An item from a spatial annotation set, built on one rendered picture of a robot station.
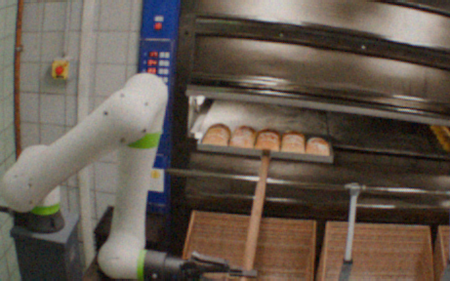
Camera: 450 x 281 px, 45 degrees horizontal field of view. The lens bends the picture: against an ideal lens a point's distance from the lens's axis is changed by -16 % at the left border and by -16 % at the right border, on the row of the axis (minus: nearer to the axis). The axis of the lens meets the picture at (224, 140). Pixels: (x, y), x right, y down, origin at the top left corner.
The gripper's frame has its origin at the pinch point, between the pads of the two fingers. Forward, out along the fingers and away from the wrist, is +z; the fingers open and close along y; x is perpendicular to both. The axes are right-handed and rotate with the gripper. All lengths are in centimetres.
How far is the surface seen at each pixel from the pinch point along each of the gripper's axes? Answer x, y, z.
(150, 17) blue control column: -113, -50, -52
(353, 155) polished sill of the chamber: -115, 2, 40
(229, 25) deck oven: -116, -48, -19
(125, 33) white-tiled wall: -116, -42, -63
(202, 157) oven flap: -118, 11, -26
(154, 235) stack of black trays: -84, 35, -40
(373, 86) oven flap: -114, -30, 45
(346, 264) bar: -55, 25, 36
